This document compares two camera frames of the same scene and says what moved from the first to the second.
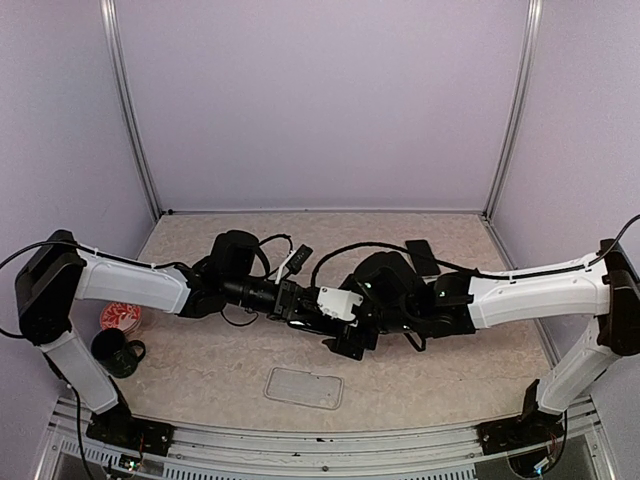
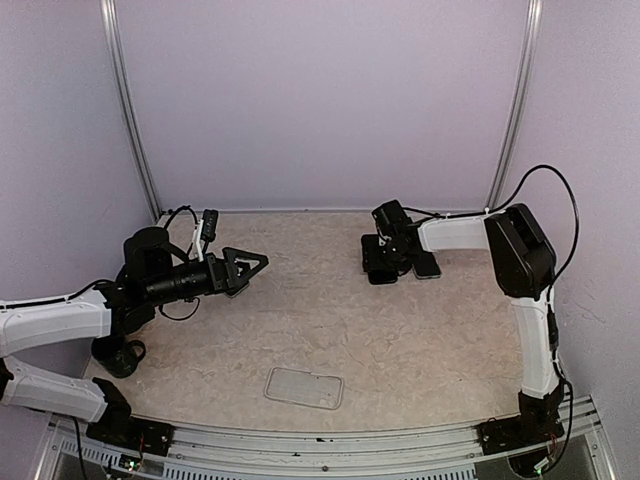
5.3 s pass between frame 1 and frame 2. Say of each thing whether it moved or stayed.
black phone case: moved
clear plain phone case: stayed
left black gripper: moved
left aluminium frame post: stayed
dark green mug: stayed
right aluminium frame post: stayed
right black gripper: moved
